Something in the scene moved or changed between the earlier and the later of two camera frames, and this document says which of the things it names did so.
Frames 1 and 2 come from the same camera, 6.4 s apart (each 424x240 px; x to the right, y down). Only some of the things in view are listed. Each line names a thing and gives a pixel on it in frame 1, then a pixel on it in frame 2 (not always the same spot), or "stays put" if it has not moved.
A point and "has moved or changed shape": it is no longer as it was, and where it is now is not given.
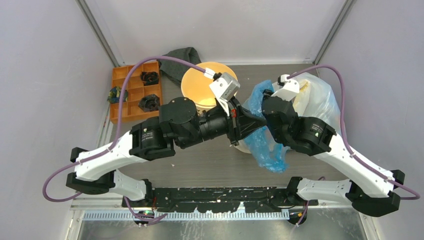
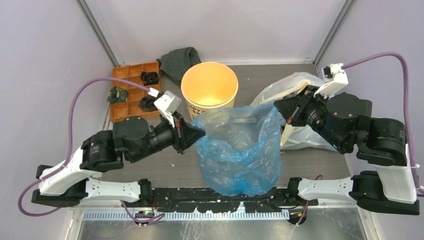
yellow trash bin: [196, 86] stays put
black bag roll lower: [149, 103] stays put
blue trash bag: [262, 141] has moved or changed shape
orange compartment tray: [136, 90] stays put
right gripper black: [266, 92] -> [290, 107]
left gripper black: [240, 122] -> [185, 134]
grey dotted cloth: [177, 71] stays put
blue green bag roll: [114, 95] stays put
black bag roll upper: [149, 78] stays put
